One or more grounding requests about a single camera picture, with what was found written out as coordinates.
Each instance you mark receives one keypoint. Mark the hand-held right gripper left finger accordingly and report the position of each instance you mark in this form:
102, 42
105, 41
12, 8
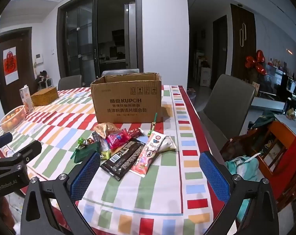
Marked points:
85, 173

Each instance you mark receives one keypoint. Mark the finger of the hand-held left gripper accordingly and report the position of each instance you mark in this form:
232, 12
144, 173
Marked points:
1, 140
28, 151

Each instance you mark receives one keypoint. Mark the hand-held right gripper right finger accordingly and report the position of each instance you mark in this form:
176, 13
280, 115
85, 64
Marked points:
214, 178

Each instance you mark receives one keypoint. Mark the dark green snack packet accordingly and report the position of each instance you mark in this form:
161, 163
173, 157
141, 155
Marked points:
87, 149

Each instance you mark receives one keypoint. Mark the dark brown snack packet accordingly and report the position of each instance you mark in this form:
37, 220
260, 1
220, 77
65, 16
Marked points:
123, 159

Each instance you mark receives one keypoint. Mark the brown cardboard box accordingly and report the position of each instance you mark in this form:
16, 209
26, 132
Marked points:
128, 102

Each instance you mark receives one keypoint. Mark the basket of oranges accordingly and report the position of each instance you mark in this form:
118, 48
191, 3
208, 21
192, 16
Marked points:
12, 118

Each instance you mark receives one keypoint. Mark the yellow-green snack packet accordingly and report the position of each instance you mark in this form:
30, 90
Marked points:
105, 154

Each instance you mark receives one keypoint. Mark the small green wrapped candy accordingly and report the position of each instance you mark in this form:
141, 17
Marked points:
81, 142

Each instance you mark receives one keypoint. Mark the small red wrapped candy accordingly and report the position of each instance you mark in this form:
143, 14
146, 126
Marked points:
90, 141

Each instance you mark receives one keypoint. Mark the teal cloth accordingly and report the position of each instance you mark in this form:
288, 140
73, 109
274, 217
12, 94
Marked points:
245, 169

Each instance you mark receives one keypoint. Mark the grey packet with red label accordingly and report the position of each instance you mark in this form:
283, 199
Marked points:
96, 136

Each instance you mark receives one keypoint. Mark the bright pink candy packet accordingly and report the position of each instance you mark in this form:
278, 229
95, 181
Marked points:
117, 138

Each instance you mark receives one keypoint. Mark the orange juice carton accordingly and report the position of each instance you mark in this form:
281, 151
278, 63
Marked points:
25, 98

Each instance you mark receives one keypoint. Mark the beige snack packet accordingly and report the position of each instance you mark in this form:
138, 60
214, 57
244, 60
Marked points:
105, 128

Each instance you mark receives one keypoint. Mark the colourful checked tablecloth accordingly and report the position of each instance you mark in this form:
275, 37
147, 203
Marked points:
162, 200

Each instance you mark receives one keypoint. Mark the woven wicker box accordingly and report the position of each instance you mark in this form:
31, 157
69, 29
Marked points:
44, 96

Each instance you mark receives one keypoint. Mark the white snack packet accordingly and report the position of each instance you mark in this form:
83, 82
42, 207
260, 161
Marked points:
167, 144

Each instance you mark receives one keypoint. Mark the pink cartoon snack packet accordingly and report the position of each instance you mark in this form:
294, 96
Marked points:
148, 156

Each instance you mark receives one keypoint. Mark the red candy wrapper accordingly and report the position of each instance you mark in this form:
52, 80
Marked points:
135, 132

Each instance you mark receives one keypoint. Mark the dark wooden door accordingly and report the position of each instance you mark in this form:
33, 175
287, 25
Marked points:
25, 78

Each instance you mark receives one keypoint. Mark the plush toys on stool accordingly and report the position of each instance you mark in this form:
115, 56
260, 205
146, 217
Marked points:
43, 78

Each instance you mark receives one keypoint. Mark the red and white door poster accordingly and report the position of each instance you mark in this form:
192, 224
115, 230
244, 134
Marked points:
10, 64

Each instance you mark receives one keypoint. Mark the dark green cloth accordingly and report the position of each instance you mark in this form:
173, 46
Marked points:
265, 118

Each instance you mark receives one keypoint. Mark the orange wooden chair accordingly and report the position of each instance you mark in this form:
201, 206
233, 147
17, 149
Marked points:
280, 132

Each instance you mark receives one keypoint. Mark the red cloth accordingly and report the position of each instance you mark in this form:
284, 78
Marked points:
292, 156

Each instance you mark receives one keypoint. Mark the green toy stick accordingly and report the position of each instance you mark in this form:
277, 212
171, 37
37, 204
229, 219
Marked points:
153, 124

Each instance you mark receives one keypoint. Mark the grey low table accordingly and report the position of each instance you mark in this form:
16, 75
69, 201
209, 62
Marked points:
267, 104

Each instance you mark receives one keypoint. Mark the white box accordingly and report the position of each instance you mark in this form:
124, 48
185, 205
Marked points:
205, 77

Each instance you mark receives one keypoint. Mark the red foil balloons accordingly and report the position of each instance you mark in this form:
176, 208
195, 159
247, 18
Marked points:
256, 62

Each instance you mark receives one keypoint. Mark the sliding glass door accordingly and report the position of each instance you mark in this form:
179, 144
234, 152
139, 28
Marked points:
79, 34

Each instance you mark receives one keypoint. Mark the silver refrigerator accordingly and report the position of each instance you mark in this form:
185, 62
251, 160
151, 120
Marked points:
130, 34

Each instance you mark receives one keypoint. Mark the dark wooden cabinet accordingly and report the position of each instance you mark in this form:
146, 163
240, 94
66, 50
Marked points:
243, 29

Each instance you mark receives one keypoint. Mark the white wall intercom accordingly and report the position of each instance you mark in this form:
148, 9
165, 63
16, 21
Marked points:
38, 58

